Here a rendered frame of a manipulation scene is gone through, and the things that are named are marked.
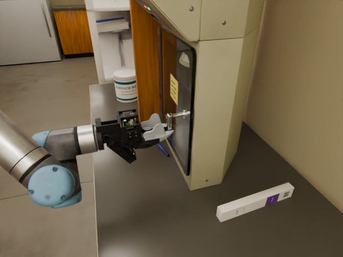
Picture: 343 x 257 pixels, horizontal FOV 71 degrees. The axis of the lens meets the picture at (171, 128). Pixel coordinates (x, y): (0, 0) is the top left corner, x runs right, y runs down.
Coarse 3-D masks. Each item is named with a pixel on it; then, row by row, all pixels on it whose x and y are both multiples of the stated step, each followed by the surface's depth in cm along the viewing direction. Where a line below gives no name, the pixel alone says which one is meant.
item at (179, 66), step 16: (176, 48) 65; (192, 48) 56; (176, 64) 68; (192, 64) 56; (176, 80) 70; (192, 80) 58; (192, 96) 61; (176, 112) 75; (192, 112) 63; (176, 128) 79; (176, 144) 82
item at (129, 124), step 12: (96, 120) 62; (108, 120) 62; (120, 120) 65; (132, 120) 64; (96, 132) 61; (108, 132) 62; (120, 132) 64; (132, 132) 62; (120, 144) 66; (132, 144) 65
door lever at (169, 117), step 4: (184, 112) 67; (168, 116) 66; (172, 116) 66; (176, 116) 67; (180, 116) 67; (184, 116) 67; (168, 120) 67; (172, 120) 67; (168, 124) 68; (172, 124) 68; (168, 128) 69; (172, 128) 70
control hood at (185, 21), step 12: (144, 0) 53; (156, 0) 46; (168, 0) 47; (180, 0) 47; (192, 0) 48; (156, 12) 55; (168, 12) 48; (180, 12) 48; (192, 12) 49; (168, 24) 56; (180, 24) 50; (192, 24) 50; (192, 36) 52
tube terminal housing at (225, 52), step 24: (216, 0) 49; (240, 0) 51; (264, 0) 66; (216, 24) 52; (240, 24) 54; (216, 48) 55; (240, 48) 57; (216, 72) 58; (240, 72) 62; (216, 96) 62; (240, 96) 72; (216, 120) 66; (240, 120) 84; (168, 144) 98; (192, 144) 69; (216, 144) 71; (192, 168) 73; (216, 168) 76
